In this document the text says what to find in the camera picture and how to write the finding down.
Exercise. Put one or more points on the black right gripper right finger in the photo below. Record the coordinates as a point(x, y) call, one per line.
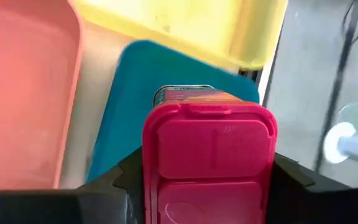
point(315, 205)

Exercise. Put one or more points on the white grey tower fan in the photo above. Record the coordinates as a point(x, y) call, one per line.
point(340, 144)

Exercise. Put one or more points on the yellow plastic tray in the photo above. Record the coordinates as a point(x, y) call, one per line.
point(182, 25)

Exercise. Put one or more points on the red lid patterned spice tin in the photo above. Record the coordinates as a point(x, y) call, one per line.
point(210, 149)

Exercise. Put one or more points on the red plastic tray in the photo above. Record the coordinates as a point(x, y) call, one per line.
point(26, 93)

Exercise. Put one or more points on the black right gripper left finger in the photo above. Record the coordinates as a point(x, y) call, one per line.
point(73, 208)

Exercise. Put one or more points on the teal plastic tray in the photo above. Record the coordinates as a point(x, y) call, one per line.
point(135, 93)

